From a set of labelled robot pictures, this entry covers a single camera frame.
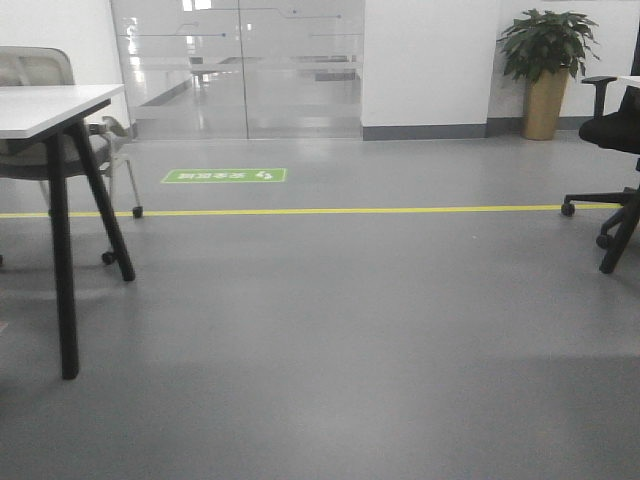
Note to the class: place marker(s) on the green floor sign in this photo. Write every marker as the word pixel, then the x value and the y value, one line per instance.
pixel 238 175

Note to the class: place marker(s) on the glass door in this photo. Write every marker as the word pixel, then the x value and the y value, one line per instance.
pixel 248 69

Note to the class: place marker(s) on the potted green plant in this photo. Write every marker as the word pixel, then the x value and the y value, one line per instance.
pixel 544 49

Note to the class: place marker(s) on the grey mesh office chair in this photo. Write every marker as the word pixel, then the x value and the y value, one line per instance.
pixel 40 66

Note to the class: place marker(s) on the black office chair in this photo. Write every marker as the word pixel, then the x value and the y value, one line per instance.
pixel 615 131

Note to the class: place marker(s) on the white desk black legs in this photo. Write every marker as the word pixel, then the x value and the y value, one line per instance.
pixel 46 114

